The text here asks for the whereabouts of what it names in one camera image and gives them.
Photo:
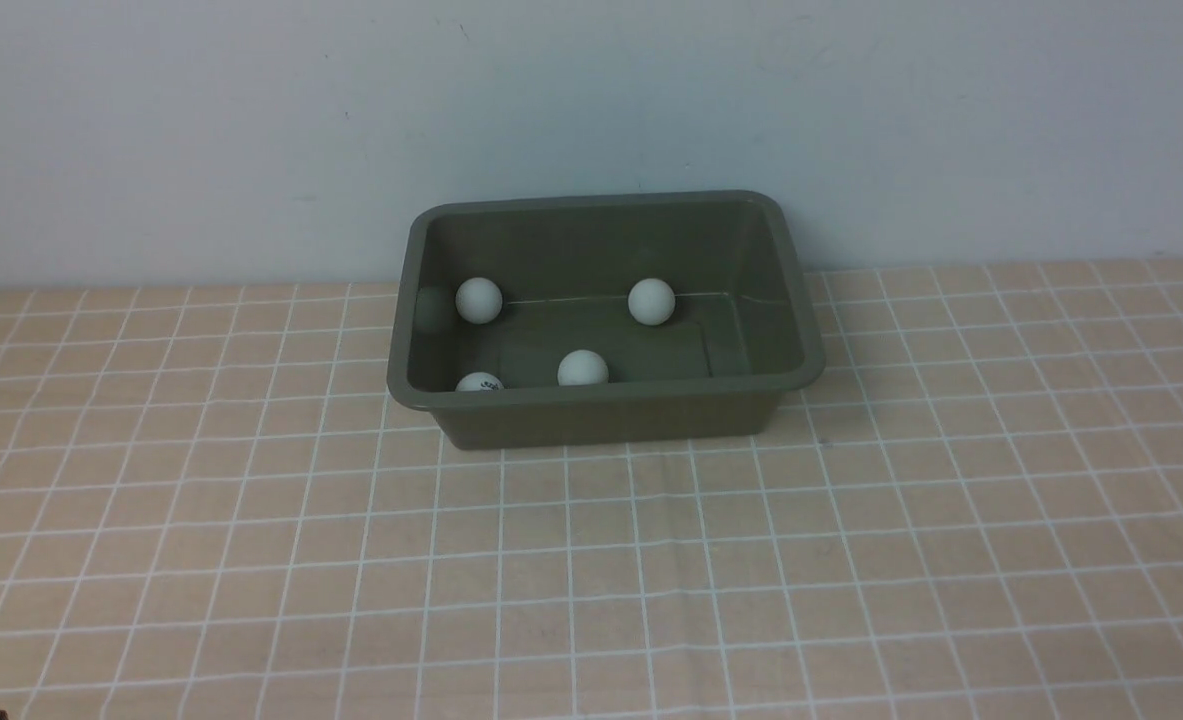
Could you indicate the peach checkered tablecloth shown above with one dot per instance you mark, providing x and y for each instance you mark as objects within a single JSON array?
[{"x": 210, "y": 508}]

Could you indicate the white ball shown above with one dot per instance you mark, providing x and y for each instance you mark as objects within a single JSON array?
[
  {"x": 479, "y": 301},
  {"x": 479, "y": 381},
  {"x": 582, "y": 368},
  {"x": 651, "y": 301}
]

